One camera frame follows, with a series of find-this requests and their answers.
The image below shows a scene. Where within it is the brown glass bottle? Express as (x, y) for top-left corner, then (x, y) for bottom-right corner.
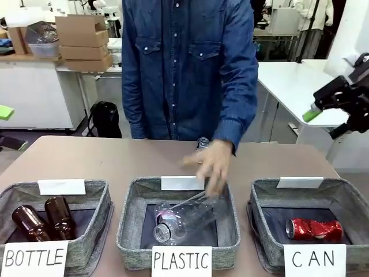
(11, 204), (52, 242)
(44, 196), (77, 241)

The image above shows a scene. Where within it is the paper sign BOTTLE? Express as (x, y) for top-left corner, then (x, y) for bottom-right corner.
(0, 240), (70, 277)

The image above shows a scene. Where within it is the large clear plastic bottle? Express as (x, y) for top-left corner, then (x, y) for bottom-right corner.
(152, 192), (223, 247)

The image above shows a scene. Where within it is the person left hand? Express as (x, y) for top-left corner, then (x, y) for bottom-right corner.
(181, 140), (234, 200)

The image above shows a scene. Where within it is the black backpack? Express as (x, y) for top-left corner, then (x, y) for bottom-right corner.
(86, 100), (123, 139)

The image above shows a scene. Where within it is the person right forearm denim sleeve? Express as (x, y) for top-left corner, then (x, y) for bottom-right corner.
(122, 83), (148, 140)

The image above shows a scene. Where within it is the flat cardboard box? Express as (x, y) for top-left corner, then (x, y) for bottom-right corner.
(65, 54), (114, 72)
(59, 44), (110, 61)

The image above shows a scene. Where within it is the grey basket marked bottle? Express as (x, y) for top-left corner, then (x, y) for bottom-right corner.
(0, 179), (115, 276)

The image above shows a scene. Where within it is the open large cardboard box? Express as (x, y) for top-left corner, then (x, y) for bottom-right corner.
(54, 14), (110, 48)

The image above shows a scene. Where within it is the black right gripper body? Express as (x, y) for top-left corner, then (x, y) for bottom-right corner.
(312, 53), (369, 134)

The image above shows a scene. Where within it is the long white table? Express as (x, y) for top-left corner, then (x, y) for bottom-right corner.
(255, 59), (348, 145)

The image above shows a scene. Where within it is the black drink can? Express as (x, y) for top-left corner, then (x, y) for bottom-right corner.
(195, 137), (210, 152)

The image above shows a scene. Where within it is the small blue-capped plastic bottle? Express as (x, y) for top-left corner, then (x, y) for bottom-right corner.
(154, 201), (181, 223)

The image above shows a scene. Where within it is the person left forearm denim sleeve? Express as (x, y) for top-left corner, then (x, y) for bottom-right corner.
(213, 83), (259, 157)

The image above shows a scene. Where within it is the grey basket marked plastic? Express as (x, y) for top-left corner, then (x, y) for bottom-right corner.
(116, 175), (242, 271)

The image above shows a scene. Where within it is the paper sign PLASTIC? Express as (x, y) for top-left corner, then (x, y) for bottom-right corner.
(151, 245), (213, 277)

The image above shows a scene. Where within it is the clear plastic storage bin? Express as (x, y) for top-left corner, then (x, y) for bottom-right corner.
(25, 21), (61, 58)

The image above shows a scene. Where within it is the crushed red can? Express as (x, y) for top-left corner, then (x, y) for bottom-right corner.
(285, 218), (344, 241)

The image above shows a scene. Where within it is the grey basket marked can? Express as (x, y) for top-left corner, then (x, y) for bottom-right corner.
(247, 177), (369, 274)

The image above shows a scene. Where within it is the white cabinet with wooden top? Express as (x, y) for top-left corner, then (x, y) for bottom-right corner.
(0, 53), (88, 131)

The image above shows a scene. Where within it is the person torso denim shirt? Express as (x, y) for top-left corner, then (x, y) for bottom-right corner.
(121, 0), (259, 142)

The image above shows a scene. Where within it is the background person in white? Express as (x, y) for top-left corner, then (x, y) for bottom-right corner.
(293, 0), (334, 60)

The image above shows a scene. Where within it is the white box device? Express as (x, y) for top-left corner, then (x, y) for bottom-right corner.
(268, 7), (302, 35)

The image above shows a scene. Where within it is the black tripod pole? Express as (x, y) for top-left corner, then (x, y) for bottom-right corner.
(298, 0), (319, 63)

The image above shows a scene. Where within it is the paper sign CAN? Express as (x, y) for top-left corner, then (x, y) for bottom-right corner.
(284, 244), (348, 277)

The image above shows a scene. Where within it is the blank white card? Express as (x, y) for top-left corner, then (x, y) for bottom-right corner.
(37, 178), (86, 196)
(276, 176), (325, 189)
(160, 175), (206, 191)

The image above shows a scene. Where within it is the small cardboard box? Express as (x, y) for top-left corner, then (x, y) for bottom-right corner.
(7, 25), (33, 56)

